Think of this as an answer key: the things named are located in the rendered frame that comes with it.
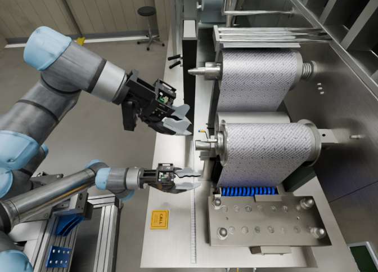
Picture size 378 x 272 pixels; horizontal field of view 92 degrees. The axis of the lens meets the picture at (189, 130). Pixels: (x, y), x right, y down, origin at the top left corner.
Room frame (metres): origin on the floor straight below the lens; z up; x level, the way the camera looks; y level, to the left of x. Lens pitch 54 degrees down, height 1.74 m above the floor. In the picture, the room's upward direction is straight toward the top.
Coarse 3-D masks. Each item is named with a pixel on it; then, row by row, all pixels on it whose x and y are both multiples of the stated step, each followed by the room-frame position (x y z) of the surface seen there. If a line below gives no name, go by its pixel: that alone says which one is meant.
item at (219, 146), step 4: (216, 132) 0.33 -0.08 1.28; (220, 132) 0.32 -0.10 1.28; (216, 136) 0.32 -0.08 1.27; (220, 136) 0.31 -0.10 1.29; (220, 140) 0.30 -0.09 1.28; (216, 144) 0.30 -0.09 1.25; (220, 144) 0.29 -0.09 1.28; (216, 148) 0.29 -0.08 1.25; (220, 148) 0.28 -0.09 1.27; (216, 152) 0.28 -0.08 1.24; (220, 152) 0.27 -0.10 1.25
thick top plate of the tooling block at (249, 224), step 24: (216, 216) 0.14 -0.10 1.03; (240, 216) 0.14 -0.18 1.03; (264, 216) 0.14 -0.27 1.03; (288, 216) 0.14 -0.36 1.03; (312, 216) 0.14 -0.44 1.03; (216, 240) 0.06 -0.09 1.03; (240, 240) 0.06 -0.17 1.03; (264, 240) 0.06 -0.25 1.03; (288, 240) 0.06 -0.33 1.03; (312, 240) 0.06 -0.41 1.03
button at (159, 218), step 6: (156, 210) 0.18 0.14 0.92; (162, 210) 0.18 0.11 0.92; (156, 216) 0.16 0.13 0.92; (162, 216) 0.16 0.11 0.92; (150, 222) 0.14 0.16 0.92; (156, 222) 0.13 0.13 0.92; (162, 222) 0.13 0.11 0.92; (150, 228) 0.11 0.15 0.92; (156, 228) 0.11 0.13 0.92; (162, 228) 0.11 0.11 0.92
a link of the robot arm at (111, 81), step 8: (112, 64) 0.32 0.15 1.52; (104, 72) 0.29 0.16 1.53; (112, 72) 0.30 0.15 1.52; (120, 72) 0.31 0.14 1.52; (104, 80) 0.28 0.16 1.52; (112, 80) 0.28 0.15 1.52; (120, 80) 0.29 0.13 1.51; (96, 88) 0.27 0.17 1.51; (104, 88) 0.27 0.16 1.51; (112, 88) 0.27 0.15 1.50; (120, 88) 0.28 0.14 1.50; (96, 96) 0.27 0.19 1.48; (104, 96) 0.27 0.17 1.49; (112, 96) 0.27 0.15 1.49
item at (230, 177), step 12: (228, 168) 0.25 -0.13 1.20; (240, 168) 0.25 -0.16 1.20; (252, 168) 0.25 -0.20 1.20; (264, 168) 0.25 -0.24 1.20; (276, 168) 0.25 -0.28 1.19; (288, 168) 0.25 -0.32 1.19; (228, 180) 0.25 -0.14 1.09; (240, 180) 0.25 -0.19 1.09; (252, 180) 0.25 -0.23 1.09; (264, 180) 0.25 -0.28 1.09; (276, 180) 0.25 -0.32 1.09
